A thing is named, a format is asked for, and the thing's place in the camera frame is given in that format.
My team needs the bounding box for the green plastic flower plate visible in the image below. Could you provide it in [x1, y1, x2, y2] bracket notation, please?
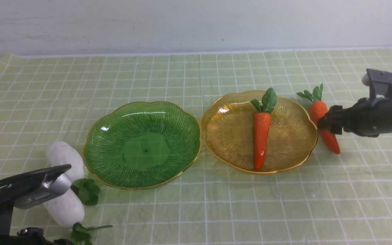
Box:
[82, 101, 201, 190]

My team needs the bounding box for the orange carrot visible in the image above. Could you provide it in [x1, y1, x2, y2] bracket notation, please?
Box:
[250, 88, 277, 169]
[296, 84, 341, 154]

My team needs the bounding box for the amber plastic flower plate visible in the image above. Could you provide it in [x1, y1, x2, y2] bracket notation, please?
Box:
[201, 90, 319, 174]

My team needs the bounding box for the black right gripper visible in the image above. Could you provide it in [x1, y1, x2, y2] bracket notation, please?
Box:
[317, 97, 392, 137]

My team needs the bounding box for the white radish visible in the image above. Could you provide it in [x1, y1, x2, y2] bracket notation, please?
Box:
[46, 142, 101, 206]
[43, 189, 113, 245]

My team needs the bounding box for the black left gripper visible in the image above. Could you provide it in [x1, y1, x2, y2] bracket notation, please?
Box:
[0, 197, 73, 245]

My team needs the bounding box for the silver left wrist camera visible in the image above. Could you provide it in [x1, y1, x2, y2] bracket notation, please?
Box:
[0, 164, 72, 210]

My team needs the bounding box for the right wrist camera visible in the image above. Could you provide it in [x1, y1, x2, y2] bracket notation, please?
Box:
[361, 68, 392, 99]

